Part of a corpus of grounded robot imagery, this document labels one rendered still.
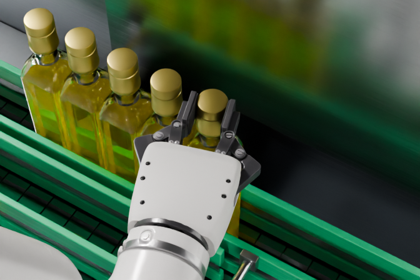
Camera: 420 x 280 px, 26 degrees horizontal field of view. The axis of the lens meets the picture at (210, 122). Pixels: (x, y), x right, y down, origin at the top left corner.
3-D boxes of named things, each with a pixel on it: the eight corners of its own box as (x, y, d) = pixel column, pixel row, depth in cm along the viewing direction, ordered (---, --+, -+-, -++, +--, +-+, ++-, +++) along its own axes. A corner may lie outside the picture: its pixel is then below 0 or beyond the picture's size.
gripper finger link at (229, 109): (213, 164, 95) (229, 114, 99) (243, 171, 95) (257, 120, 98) (213, 147, 92) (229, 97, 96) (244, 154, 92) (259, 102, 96)
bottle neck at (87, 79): (104, 72, 107) (100, 45, 104) (89, 89, 106) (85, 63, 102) (83, 62, 108) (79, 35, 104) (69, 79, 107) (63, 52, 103)
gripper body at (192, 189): (119, 257, 91) (150, 165, 98) (217, 280, 90) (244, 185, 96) (112, 220, 85) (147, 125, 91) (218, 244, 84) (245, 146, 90)
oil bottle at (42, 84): (97, 149, 127) (80, 50, 109) (74, 179, 124) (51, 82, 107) (65, 132, 128) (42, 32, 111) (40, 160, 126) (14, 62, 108)
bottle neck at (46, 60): (64, 53, 109) (59, 26, 105) (49, 69, 108) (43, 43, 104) (44, 43, 110) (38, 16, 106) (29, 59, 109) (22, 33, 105)
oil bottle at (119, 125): (167, 185, 123) (160, 89, 106) (144, 217, 121) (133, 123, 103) (132, 167, 125) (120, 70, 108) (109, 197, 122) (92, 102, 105)
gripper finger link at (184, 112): (153, 152, 96) (170, 102, 100) (182, 158, 96) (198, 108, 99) (151, 134, 93) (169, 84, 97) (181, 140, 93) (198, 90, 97)
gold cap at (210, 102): (200, 109, 101) (200, 84, 98) (231, 115, 101) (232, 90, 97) (192, 134, 99) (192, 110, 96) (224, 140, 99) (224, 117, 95)
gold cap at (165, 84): (189, 99, 102) (188, 75, 98) (172, 122, 100) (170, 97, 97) (162, 87, 103) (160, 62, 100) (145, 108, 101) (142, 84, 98)
